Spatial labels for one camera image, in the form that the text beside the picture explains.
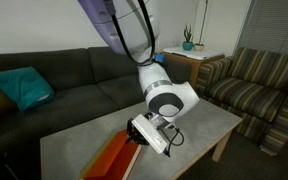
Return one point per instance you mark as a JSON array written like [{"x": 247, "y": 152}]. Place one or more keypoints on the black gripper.
[{"x": 134, "y": 135}]

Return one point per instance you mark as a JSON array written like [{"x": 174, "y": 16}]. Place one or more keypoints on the orange book with yellow spine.
[{"x": 114, "y": 160}]

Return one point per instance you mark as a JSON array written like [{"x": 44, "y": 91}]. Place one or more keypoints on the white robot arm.
[{"x": 131, "y": 27}]

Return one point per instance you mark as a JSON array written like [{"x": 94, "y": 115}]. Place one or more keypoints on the dark grey fabric sofa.
[{"x": 88, "y": 83}]

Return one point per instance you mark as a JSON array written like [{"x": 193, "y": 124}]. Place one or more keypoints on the grey top coffee table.
[{"x": 65, "y": 154}]

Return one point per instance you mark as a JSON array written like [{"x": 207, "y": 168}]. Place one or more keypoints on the blue throw pillow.
[{"x": 159, "y": 58}]

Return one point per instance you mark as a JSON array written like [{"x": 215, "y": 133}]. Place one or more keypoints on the wooden side table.
[{"x": 182, "y": 69}]

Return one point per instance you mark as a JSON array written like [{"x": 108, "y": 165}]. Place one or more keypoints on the plant in teal pot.
[{"x": 187, "y": 45}]

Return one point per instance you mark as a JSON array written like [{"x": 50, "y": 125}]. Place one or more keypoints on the white board on side table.
[{"x": 193, "y": 54}]

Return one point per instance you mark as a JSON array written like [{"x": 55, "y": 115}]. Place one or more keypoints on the small white plant pot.
[{"x": 199, "y": 46}]

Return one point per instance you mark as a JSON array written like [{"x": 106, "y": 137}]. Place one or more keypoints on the teal throw pillow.
[{"x": 26, "y": 87}]

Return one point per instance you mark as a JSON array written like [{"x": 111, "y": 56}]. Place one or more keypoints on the striped armchair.
[{"x": 252, "y": 84}]

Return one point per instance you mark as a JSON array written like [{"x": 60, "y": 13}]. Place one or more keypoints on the window blinds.
[{"x": 266, "y": 26}]

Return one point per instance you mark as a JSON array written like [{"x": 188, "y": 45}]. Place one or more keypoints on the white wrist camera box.
[{"x": 150, "y": 133}]

